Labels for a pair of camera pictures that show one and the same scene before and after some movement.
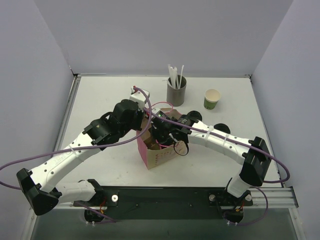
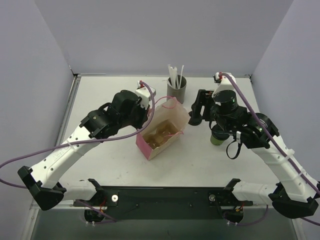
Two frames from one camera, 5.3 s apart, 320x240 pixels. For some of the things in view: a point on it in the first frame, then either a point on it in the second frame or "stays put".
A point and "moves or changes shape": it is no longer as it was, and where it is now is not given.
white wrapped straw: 181,76 stays put
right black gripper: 159,135 to 203,105
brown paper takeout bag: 157,155 moves or changes shape
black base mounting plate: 167,202 stays put
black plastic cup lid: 195,114 stays put
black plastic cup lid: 222,127 moves or changes shape
